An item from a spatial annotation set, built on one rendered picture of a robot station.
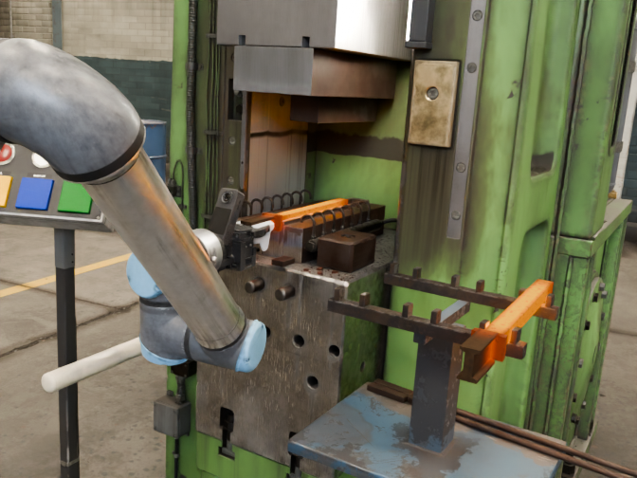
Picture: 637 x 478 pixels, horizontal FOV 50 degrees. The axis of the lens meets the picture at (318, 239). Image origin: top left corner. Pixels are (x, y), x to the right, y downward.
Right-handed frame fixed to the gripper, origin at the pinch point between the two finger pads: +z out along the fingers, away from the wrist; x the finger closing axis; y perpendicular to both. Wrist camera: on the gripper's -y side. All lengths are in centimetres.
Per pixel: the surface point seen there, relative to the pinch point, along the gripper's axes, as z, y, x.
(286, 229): 3.0, 2.0, 3.3
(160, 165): 327, 64, -339
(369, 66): 30.3, -32.8, 7.3
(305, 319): -3.7, 18.2, 13.0
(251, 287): -7.5, 12.6, 1.8
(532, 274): 54, 17, 45
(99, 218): -12.5, 3.0, -37.4
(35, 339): 80, 104, -190
